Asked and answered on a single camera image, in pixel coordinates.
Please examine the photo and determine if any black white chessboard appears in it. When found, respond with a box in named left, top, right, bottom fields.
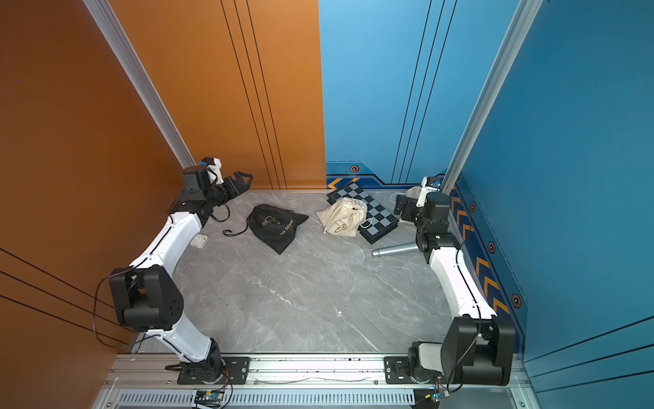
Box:
left=327, top=182, right=400, bottom=245

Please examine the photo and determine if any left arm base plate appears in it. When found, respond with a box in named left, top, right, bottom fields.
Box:
left=177, top=356, right=250, bottom=387

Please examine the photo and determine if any green circuit board right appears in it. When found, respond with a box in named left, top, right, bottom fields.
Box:
left=424, top=390, right=450, bottom=407

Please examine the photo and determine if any beige drawstring bag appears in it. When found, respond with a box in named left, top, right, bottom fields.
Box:
left=317, top=197, right=368, bottom=238

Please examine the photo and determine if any aluminium front rail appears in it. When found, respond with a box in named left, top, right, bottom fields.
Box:
left=101, top=351, right=532, bottom=395

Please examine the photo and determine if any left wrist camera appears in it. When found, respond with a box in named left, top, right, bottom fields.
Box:
left=199, top=157, right=224, bottom=185

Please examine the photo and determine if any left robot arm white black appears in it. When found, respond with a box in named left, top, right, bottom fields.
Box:
left=105, top=158, right=254, bottom=384

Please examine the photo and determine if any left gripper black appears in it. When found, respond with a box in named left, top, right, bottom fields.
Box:
left=205, top=171, right=253, bottom=210

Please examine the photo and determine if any green circuit board left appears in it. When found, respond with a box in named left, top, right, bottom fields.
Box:
left=192, top=390, right=227, bottom=408

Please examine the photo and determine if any silver cylinder flashlight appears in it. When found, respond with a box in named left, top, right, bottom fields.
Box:
left=371, top=243, right=419, bottom=257

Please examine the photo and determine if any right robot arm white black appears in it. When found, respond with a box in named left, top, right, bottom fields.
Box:
left=393, top=191, right=516, bottom=389

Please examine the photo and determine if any black cloth bag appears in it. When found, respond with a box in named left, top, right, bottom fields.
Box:
left=222, top=204, right=309, bottom=255

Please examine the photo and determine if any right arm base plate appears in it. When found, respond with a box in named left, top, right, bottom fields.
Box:
left=383, top=356, right=446, bottom=385

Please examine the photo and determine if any white earbuds case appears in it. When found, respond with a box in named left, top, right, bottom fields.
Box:
left=189, top=234, right=209, bottom=249

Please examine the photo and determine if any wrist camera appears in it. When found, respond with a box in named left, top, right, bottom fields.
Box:
left=405, top=176, right=442, bottom=208
left=199, top=157, right=224, bottom=185

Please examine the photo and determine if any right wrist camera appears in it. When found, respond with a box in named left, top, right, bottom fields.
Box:
left=405, top=176, right=442, bottom=208

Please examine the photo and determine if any green circuit board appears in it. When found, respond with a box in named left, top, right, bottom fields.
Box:
left=192, top=390, right=227, bottom=408
left=424, top=390, right=450, bottom=407

